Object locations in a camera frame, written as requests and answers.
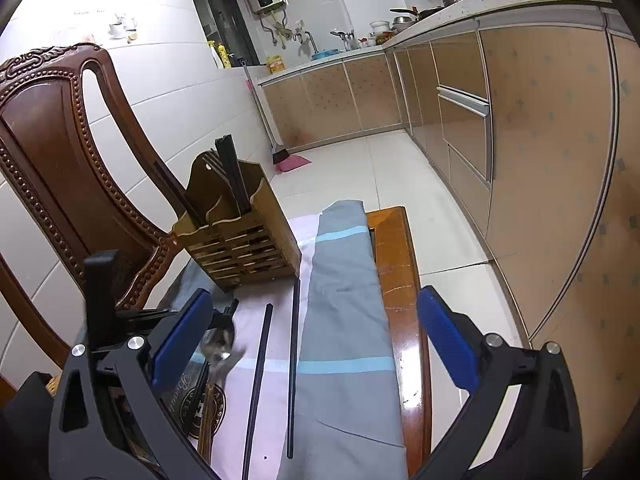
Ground steel spoon wooden handle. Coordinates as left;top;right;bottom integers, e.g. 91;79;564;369
198;328;234;466

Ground yellow box on counter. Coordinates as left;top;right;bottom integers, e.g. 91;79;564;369
266;55;286;74

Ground kitchen base cabinets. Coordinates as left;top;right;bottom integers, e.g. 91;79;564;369
262;3;639;469

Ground broom with pink dustpan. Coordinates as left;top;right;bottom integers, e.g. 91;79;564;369
243;65;311;174

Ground white bowl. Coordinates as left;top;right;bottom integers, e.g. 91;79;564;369
370;20;390;36

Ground steel fork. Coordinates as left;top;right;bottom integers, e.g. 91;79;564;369
202;150;229;184

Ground wooden utensil holder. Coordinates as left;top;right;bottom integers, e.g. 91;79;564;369
171;152;302;292

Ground yellow bottle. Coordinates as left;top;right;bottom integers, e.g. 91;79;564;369
216;44;232;68

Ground sink faucet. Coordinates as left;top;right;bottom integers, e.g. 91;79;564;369
294;29;319;58

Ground carved wooden chair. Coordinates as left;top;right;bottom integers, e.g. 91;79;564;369
0;41;206;401

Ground black chopstick beside spoon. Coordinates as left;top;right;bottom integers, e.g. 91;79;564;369
221;298;239;330

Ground blue basin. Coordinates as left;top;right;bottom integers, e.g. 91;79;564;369
311;49;341;61

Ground grey pink checked cloth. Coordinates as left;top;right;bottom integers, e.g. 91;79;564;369
164;199;409;480

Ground small wooden table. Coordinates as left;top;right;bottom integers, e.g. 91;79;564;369
367;206;432;476

